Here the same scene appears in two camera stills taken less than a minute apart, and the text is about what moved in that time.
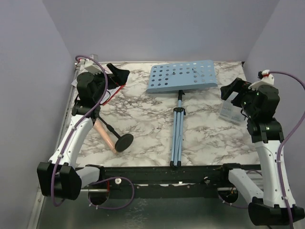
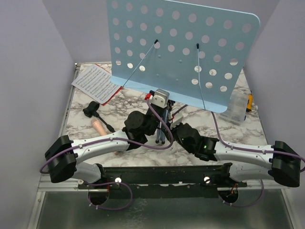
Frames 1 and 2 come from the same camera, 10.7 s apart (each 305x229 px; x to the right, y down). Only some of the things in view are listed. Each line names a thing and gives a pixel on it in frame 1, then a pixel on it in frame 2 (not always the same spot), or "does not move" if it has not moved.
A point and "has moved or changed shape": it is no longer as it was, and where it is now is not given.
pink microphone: [106, 136] does not move
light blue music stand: [178, 77] has moved or changed shape
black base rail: [164, 182] does not move
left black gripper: [118, 77] -> [168, 108]
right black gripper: [235, 90] -> [173, 130]
